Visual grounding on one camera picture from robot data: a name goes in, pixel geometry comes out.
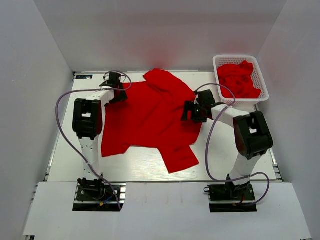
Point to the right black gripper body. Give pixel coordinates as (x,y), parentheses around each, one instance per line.
(200,116)

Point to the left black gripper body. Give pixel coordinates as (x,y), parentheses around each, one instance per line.
(121,86)

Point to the red t shirt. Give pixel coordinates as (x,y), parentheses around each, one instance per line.
(151,118)

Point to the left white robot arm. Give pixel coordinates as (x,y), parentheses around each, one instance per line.
(89,115)

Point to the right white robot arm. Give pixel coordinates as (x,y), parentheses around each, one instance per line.
(251,133)

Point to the red t shirts in basket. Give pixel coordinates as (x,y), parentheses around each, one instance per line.
(237,78)

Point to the blue label sticker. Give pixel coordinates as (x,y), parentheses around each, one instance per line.
(83,77)

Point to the white plastic basket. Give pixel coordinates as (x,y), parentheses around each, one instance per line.
(226,95)

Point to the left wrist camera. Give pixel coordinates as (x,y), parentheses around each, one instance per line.
(105,82)

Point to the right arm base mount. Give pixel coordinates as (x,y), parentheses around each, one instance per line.
(231,198)

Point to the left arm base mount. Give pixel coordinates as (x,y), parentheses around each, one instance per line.
(97,196)

